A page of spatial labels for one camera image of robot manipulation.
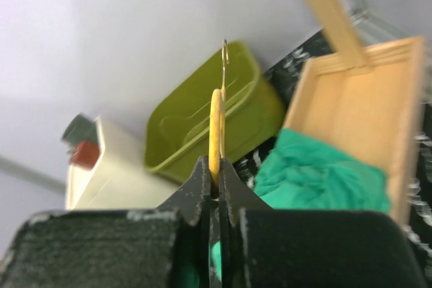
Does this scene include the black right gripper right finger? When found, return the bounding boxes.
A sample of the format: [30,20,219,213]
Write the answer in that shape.
[219,159,427,287]

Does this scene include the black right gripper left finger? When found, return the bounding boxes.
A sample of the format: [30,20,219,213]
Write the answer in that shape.
[1,156,211,287]

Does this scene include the green tank top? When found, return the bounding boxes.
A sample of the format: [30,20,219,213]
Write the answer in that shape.
[180,128,392,288]

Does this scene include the yellow clothes hanger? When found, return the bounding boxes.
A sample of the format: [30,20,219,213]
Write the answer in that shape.
[208,39,229,200]

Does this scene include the white foam block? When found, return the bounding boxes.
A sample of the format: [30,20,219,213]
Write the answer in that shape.
[65,117,179,210]

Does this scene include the olive green plastic basket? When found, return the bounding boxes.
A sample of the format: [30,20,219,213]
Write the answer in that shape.
[144,40,286,183]

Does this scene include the red brown die block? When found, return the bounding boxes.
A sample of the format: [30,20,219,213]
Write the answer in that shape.
[70,141,100,170]

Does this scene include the dark green mug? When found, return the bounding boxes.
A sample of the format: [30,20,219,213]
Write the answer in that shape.
[61,113,98,146]

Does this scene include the wooden clothes rack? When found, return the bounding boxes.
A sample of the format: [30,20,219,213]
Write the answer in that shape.
[283,0,425,226]

